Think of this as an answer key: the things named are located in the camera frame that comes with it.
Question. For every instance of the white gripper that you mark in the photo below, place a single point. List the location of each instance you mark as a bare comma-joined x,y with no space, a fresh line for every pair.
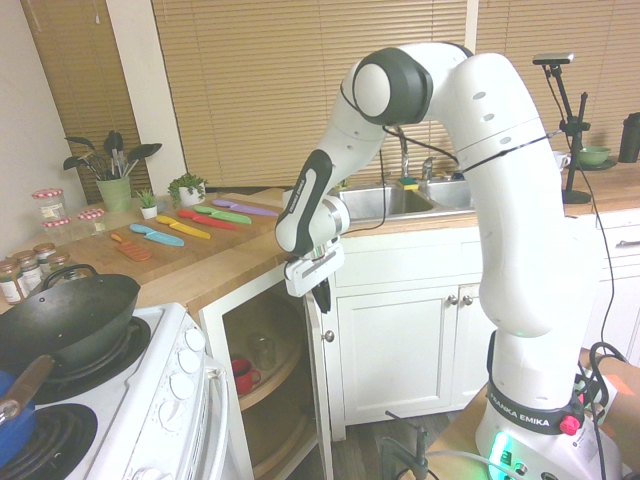
310,272

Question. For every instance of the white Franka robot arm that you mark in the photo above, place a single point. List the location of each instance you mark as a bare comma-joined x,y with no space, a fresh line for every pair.
510,200

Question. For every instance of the white panelled cabinet door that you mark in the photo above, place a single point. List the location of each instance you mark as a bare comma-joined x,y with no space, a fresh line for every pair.
395,360

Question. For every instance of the silver round door knob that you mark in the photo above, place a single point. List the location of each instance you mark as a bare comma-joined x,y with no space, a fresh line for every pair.
328,336
467,300
451,299

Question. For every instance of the clear glass jar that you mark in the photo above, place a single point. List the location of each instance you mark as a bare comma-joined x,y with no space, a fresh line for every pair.
262,352

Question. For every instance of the white sink front panel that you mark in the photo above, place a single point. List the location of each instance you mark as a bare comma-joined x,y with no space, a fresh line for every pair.
410,260

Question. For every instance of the wooden lazy susan shelf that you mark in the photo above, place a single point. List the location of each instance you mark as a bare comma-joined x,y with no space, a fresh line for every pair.
287,450
280,382

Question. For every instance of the purple knife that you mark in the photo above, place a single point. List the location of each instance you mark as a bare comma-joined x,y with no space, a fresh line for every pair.
245,208

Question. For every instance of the red ceramic mug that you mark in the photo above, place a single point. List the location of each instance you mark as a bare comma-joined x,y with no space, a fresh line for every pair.
242,380

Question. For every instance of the stainless steel sink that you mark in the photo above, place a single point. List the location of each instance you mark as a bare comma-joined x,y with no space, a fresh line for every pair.
400,202

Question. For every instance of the green knife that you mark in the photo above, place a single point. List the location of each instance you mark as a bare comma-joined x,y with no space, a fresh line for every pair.
225,215

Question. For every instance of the large wooden cutting board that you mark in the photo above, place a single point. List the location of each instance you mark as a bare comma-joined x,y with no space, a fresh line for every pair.
200,247

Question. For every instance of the white stove knob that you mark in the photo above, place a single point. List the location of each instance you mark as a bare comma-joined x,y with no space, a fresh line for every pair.
186,361
178,385
168,411
194,340

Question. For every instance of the red knife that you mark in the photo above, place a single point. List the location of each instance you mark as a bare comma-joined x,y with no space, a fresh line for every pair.
207,220

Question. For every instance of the yellow green sponge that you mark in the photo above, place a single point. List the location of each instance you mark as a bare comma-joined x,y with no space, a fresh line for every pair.
409,184

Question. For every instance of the yellow knife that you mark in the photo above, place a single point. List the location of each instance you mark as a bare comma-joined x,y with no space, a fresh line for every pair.
187,228

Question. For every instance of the chrome faucet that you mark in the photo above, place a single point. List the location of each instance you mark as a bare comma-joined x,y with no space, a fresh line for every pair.
404,160

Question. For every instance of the bushy plant in white pot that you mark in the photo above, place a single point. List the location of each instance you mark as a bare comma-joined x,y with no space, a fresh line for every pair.
189,192

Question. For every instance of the blue knife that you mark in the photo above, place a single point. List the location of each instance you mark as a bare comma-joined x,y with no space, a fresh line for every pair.
160,237

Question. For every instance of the black metal clamp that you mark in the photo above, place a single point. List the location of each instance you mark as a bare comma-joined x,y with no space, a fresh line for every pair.
415,445

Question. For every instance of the orange small knife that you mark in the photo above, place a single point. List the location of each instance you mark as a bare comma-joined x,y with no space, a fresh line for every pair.
135,251

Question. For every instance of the small plant in white pot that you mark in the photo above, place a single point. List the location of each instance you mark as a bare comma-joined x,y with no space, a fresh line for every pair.
148,207

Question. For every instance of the white electric stove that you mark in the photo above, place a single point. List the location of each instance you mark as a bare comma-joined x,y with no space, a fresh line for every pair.
150,400

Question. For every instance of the black coil burner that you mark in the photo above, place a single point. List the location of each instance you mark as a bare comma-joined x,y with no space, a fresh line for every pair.
120,350
55,440

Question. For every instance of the wide wooden window blind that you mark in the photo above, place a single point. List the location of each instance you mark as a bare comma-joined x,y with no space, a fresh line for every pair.
275,75

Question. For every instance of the black kitchen spatula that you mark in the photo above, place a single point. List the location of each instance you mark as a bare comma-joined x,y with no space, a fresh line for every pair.
145,150

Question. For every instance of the green utensil holder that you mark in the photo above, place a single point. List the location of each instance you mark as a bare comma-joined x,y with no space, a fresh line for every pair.
115,195

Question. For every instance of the glass jar with gingham lid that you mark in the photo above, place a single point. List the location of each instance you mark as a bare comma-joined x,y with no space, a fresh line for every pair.
92,222
56,232
48,205

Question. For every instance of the black slotted turner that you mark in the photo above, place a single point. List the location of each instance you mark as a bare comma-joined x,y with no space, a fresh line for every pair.
114,142

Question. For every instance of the spice jar with brown lid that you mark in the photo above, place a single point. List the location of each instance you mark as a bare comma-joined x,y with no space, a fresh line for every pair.
44,252
29,270
58,262
10,285

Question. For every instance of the black kitchen spoon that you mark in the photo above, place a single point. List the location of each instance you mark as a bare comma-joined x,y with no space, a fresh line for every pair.
74,161
80,141

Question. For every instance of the white drawer front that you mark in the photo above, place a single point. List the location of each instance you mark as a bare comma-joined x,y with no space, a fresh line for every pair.
620,257

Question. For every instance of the green bowl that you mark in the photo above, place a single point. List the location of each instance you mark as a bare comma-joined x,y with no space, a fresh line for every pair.
594,156

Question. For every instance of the narrow wooden window blind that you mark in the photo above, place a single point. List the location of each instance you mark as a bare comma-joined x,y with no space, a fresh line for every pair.
75,75

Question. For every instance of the blue pot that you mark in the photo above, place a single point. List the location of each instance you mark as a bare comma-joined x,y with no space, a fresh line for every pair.
17,425

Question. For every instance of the black tumbler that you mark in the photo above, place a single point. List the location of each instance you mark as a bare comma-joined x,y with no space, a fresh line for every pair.
630,140

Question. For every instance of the white cabinet frame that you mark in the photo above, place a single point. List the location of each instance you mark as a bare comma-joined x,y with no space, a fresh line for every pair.
212,325

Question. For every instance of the wooden robot mount table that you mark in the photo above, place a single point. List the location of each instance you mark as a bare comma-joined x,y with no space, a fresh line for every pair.
457,430

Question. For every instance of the black camera stand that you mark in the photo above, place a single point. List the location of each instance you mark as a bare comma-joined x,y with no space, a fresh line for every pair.
572,150

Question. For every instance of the black camera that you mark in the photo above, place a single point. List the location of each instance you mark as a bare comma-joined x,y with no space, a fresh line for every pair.
552,58

